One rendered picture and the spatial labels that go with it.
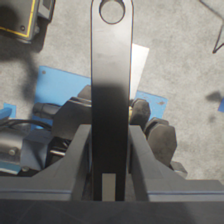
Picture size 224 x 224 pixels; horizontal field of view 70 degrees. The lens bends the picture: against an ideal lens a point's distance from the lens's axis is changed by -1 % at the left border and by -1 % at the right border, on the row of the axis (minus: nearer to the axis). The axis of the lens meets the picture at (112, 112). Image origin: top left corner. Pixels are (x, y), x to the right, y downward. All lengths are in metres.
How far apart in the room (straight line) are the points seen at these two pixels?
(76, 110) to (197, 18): 1.48
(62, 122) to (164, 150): 0.44
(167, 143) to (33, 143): 0.54
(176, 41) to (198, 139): 1.07
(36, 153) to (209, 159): 1.90
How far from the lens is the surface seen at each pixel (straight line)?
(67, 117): 0.66
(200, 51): 1.83
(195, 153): 2.10
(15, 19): 1.50
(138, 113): 1.14
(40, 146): 0.72
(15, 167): 0.81
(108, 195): 0.17
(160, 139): 0.71
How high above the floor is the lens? 1.61
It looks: 74 degrees down
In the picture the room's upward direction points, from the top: 178 degrees clockwise
